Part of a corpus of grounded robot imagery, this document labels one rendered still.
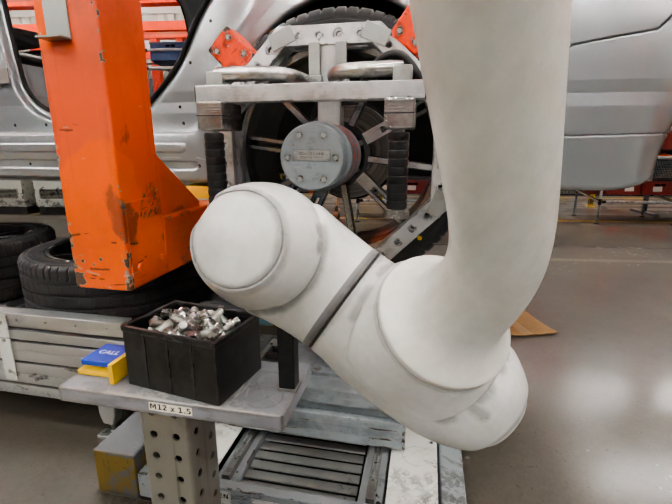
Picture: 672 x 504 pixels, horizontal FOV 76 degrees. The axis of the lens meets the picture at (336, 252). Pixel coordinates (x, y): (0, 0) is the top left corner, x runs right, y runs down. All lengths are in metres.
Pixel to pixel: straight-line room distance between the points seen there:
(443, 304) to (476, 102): 0.13
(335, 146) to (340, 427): 0.75
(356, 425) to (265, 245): 0.98
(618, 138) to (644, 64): 0.20
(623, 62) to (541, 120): 1.31
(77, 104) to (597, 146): 1.36
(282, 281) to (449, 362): 0.12
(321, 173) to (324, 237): 0.52
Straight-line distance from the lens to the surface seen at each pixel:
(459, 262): 0.24
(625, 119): 1.50
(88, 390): 0.92
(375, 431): 1.23
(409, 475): 1.21
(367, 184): 1.08
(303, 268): 0.30
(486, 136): 0.19
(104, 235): 1.18
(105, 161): 1.14
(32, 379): 1.65
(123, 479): 1.34
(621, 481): 1.51
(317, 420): 1.25
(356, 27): 1.00
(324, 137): 0.84
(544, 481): 1.41
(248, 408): 0.77
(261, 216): 0.29
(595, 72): 1.48
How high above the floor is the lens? 0.88
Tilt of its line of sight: 14 degrees down
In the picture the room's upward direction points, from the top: straight up
